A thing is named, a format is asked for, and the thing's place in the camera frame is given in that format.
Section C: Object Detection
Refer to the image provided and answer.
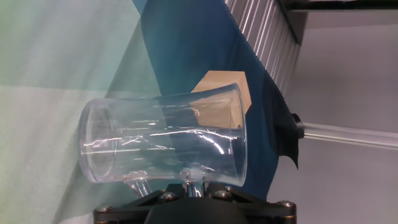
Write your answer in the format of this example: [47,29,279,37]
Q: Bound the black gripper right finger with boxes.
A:
[211,183,299,224]

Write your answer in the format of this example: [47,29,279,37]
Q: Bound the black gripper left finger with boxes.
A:
[93,183,188,224]

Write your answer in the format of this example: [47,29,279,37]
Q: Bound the clear glass cup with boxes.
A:
[77,82,249,198]

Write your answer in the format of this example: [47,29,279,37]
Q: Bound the wooden cube block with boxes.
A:
[190,70,252,130]

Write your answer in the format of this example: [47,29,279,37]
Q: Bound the teal white blue tablecloth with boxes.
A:
[0,0,301,224]

